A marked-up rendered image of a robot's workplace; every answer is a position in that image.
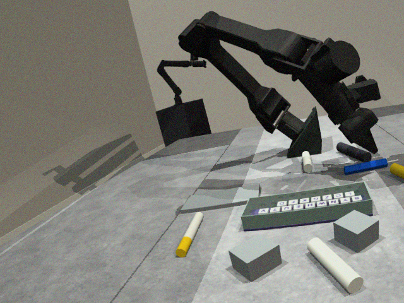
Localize blue stylus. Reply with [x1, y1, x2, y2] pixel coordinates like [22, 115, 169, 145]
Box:
[344, 158, 398, 175]

